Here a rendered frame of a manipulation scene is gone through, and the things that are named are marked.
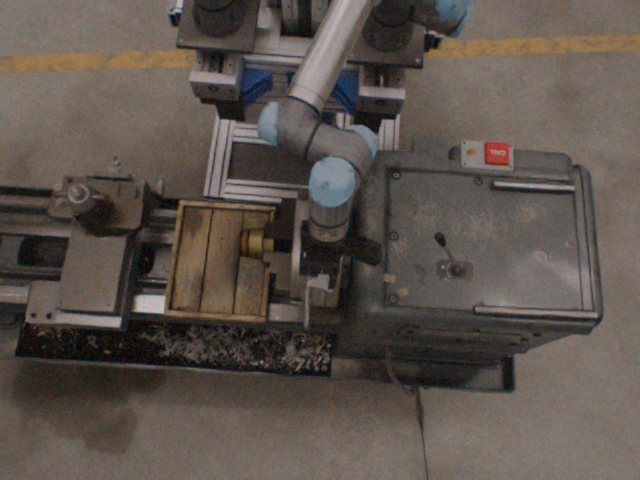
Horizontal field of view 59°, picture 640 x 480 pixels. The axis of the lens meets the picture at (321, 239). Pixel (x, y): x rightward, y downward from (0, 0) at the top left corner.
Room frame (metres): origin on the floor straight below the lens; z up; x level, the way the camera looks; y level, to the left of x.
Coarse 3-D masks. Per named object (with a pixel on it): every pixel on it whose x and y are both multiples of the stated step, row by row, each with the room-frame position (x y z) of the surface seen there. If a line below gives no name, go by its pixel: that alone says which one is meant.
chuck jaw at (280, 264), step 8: (264, 256) 0.42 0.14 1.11; (272, 256) 0.42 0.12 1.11; (280, 256) 0.42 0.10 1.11; (288, 256) 0.43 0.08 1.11; (264, 264) 0.40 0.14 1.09; (272, 264) 0.40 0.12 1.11; (280, 264) 0.40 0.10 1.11; (288, 264) 0.40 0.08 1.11; (272, 272) 0.38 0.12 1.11; (280, 272) 0.38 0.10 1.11; (288, 272) 0.38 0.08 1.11; (280, 280) 0.36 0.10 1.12; (288, 280) 0.36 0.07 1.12; (280, 288) 0.33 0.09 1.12; (288, 288) 0.34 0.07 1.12; (296, 296) 0.32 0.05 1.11
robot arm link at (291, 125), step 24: (336, 0) 0.77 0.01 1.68; (360, 0) 0.77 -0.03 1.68; (336, 24) 0.71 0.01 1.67; (360, 24) 0.73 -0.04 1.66; (312, 48) 0.67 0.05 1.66; (336, 48) 0.67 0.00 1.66; (312, 72) 0.62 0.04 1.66; (336, 72) 0.63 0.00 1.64; (288, 96) 0.57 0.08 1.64; (312, 96) 0.57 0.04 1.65; (264, 120) 0.52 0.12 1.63; (288, 120) 0.52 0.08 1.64; (312, 120) 0.53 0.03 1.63; (288, 144) 0.49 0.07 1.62
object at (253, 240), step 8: (240, 232) 0.48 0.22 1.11; (248, 232) 0.48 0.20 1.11; (256, 232) 0.48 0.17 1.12; (240, 240) 0.46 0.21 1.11; (248, 240) 0.46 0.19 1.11; (256, 240) 0.46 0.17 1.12; (264, 240) 0.46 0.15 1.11; (272, 240) 0.46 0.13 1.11; (240, 248) 0.44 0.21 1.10; (248, 248) 0.44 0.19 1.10; (256, 248) 0.44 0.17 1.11; (264, 248) 0.44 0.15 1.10; (272, 248) 0.44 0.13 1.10; (240, 256) 0.42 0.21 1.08; (248, 256) 0.43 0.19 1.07; (256, 256) 0.42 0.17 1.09
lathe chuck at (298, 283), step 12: (300, 192) 0.58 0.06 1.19; (300, 204) 0.53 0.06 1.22; (300, 216) 0.49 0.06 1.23; (300, 228) 0.46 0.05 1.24; (300, 240) 0.43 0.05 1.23; (300, 276) 0.35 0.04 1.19; (300, 288) 0.33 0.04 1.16; (312, 288) 0.33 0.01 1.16; (312, 300) 0.31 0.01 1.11; (324, 300) 0.31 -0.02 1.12
